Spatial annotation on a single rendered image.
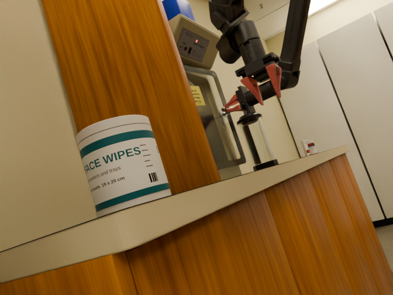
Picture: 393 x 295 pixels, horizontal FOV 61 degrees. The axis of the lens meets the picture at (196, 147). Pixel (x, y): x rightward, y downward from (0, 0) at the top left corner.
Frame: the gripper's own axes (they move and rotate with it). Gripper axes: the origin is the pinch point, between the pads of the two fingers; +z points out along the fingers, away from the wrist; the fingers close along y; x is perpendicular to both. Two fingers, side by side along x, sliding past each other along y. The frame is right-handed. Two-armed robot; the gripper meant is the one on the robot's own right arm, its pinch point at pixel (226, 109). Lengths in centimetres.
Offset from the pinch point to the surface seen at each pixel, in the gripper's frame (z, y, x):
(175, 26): -1.2, 28.2, 20.7
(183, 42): 0.9, 24.8, 14.6
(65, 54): 42, 39, 29
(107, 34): 20.2, 34.8, 28.8
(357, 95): -30, 19, -290
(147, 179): -13, -22, 73
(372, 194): -6, -87, -289
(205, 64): 4.3, 21.6, -5.1
